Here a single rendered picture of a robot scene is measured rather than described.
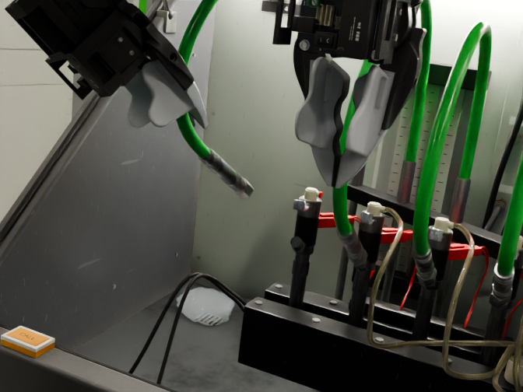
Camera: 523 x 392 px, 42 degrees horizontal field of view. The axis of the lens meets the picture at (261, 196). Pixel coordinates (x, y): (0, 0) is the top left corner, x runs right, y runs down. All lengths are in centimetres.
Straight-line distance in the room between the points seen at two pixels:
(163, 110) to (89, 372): 29
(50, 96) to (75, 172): 293
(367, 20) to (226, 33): 77
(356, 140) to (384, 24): 8
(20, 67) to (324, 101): 329
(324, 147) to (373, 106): 5
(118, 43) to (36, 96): 316
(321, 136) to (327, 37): 9
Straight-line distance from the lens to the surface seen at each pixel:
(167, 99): 68
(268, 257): 121
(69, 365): 78
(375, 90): 48
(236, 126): 118
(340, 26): 43
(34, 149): 387
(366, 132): 48
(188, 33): 71
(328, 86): 50
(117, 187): 103
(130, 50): 67
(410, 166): 95
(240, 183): 80
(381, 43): 42
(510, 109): 105
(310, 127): 48
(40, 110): 384
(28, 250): 91
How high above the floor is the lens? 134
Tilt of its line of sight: 16 degrees down
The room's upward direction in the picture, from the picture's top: 7 degrees clockwise
